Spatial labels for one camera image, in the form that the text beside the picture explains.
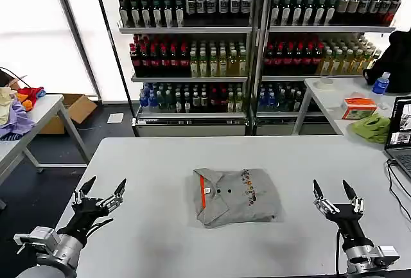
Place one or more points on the white desk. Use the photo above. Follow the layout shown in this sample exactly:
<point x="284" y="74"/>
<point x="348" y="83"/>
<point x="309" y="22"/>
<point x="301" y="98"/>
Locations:
<point x="334" y="95"/>

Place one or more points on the cardboard box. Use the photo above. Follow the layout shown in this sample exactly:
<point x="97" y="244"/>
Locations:
<point x="78" y="106"/>

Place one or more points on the black bag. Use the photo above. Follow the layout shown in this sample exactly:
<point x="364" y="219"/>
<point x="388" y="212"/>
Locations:
<point x="396" y="63"/>

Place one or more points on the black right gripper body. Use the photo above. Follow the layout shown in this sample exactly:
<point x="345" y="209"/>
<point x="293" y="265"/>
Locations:
<point x="350" y="226"/>

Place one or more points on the orange tissue box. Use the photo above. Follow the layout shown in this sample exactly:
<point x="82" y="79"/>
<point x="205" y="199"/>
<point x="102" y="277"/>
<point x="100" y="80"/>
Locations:
<point x="359" y="108"/>

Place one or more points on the white side table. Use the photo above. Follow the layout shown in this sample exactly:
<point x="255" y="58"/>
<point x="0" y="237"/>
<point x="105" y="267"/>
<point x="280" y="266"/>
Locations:
<point x="48" y="106"/>

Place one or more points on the green cloth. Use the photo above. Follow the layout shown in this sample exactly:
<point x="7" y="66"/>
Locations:
<point x="372" y="127"/>

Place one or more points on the purple cloth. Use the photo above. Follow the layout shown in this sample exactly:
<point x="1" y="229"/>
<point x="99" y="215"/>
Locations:
<point x="17" y="119"/>

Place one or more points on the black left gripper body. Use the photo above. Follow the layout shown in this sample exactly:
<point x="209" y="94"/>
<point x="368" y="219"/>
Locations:
<point x="85" y="215"/>

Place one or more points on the metal shelf with bottles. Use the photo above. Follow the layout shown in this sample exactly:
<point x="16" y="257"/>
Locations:
<point x="321" y="50"/>
<point x="189" y="53"/>

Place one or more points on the white tape roll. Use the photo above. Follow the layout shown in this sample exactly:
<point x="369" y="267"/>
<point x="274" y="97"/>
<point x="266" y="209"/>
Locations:
<point x="325" y="83"/>

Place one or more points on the orange red cloth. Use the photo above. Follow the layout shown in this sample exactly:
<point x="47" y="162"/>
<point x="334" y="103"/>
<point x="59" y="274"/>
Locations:
<point x="29" y="95"/>

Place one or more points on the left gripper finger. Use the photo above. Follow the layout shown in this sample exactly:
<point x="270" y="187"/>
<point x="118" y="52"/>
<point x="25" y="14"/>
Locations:
<point x="114" y="196"/>
<point x="85" y="188"/>

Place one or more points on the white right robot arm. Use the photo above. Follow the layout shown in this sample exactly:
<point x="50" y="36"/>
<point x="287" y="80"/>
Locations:
<point x="369" y="257"/>

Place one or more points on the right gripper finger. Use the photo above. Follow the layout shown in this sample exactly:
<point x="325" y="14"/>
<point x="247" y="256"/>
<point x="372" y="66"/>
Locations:
<point x="322" y="199"/>
<point x="353" y="199"/>

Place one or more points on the cream cloth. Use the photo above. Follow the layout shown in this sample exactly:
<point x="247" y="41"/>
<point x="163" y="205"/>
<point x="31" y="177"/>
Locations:
<point x="5" y="104"/>

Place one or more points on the blue plastic bottle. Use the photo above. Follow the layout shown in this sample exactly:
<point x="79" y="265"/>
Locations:
<point x="381" y="83"/>

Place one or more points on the thin black pole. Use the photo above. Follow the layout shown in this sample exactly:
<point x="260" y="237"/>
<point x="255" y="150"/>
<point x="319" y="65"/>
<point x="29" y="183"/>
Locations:
<point x="114" y="47"/>

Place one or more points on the grey laptop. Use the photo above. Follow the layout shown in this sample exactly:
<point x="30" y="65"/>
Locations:
<point x="401" y="136"/>

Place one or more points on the grey printed shirt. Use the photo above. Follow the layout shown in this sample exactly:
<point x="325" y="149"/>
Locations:
<point x="237" y="201"/>

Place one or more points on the white paper sheet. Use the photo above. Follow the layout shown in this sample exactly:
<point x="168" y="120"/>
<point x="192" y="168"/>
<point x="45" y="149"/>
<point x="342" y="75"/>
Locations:
<point x="115" y="118"/>

